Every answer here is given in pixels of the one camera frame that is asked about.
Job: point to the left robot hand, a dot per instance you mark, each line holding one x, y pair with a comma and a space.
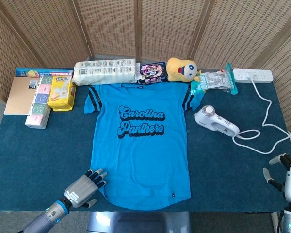
81, 188

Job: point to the blue Carolina Panthers T-shirt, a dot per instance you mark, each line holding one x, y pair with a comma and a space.
140, 155

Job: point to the white handheld garment steamer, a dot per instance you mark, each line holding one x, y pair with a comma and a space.
208, 119

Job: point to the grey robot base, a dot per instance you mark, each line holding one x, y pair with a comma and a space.
135, 222

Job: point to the dark teal carpet cover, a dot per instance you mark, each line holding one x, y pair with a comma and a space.
38, 155

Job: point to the pastel tissue box multipack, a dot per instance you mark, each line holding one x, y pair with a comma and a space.
38, 109

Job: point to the yellow biscuit bag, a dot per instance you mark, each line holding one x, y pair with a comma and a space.
60, 94

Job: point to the brown notebook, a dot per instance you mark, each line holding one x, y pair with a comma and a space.
18, 97

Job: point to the white power strip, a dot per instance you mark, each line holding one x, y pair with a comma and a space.
253, 75

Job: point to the white tissue roll pack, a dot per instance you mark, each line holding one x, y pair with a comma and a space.
104, 71

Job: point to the blue fruit print box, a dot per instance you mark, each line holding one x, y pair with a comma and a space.
38, 72

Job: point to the clear teal-edged plastic bag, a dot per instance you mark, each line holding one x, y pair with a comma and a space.
218, 81

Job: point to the dark purple snack package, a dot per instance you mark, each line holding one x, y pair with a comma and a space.
151, 72

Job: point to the mint green snack bag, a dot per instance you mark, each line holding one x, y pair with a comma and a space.
198, 85

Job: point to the yellow plush toy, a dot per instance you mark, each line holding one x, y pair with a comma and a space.
182, 69

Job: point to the rattan folding screen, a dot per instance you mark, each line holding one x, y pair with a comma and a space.
51, 31

